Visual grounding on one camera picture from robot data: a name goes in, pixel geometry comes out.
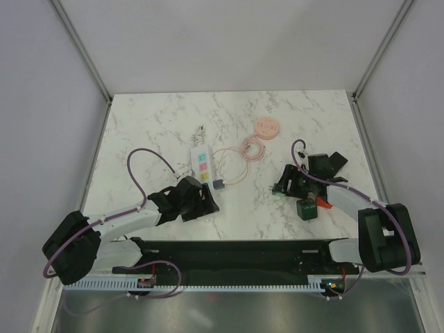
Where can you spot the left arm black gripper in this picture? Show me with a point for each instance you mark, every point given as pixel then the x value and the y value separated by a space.
pixel 205 207

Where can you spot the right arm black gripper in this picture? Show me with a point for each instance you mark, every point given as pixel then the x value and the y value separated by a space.
pixel 292 172

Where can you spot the dark green cube plug adapter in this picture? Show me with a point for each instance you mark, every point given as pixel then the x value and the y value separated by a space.
pixel 306 209

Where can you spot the red cube adapter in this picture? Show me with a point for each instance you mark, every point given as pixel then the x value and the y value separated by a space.
pixel 321 203

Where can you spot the grey small charger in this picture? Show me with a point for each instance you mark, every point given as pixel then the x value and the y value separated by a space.
pixel 218 184

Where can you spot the white power strip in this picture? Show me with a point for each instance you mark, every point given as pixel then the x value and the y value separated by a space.
pixel 201 164

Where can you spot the black cube adapter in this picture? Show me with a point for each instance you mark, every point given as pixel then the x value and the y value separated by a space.
pixel 337 161

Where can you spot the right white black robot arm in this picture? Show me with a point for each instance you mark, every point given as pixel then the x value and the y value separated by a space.
pixel 385 241

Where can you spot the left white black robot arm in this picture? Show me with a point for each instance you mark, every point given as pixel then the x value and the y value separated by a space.
pixel 82 244

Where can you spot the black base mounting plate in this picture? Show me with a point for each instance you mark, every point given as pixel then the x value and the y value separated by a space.
pixel 174 258

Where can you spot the white slotted cable duct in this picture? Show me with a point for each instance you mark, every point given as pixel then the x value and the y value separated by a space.
pixel 205 281

